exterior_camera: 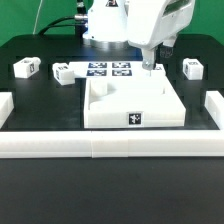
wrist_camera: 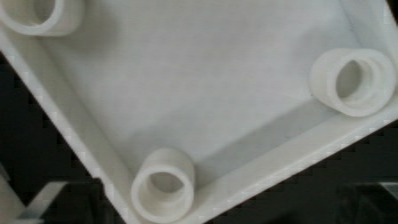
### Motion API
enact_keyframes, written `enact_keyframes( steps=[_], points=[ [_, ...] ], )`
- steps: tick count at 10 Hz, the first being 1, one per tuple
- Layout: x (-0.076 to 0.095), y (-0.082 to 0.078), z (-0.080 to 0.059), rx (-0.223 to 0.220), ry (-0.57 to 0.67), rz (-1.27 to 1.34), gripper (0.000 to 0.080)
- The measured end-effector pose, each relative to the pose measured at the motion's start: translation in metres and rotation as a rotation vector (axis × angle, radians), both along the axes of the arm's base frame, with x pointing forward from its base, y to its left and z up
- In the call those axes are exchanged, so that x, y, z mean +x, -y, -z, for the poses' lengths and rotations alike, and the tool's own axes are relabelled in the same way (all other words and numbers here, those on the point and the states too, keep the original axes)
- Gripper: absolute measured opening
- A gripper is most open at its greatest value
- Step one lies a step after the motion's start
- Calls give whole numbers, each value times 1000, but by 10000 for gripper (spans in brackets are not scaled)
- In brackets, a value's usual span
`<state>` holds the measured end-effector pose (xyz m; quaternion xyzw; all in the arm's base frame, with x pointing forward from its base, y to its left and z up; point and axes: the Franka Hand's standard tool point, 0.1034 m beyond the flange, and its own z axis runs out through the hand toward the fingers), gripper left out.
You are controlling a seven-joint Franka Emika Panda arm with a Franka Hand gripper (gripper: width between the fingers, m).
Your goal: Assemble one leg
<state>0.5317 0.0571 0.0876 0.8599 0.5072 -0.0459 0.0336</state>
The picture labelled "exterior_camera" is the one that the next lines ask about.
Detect white left fence block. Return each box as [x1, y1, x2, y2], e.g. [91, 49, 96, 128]
[0, 92, 14, 129]

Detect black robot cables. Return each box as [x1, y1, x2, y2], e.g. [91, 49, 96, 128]
[37, 0, 89, 37]

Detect white fence block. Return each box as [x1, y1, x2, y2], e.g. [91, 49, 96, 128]
[0, 92, 14, 129]
[204, 91, 224, 131]

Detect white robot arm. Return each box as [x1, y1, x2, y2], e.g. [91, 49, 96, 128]
[83, 0, 196, 70]

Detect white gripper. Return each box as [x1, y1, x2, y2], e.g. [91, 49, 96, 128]
[127, 0, 195, 70]

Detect thin white cable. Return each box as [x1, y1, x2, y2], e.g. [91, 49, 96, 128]
[32, 0, 44, 36]

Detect white square tabletop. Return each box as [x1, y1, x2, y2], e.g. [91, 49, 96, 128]
[83, 74, 186, 129]

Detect white marker base plate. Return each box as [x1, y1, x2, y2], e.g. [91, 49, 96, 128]
[69, 61, 149, 78]

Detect white right fence block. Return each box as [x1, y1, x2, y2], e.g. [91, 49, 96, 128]
[204, 91, 224, 131]

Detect white front fence wall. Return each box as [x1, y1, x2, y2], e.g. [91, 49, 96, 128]
[0, 130, 224, 158]

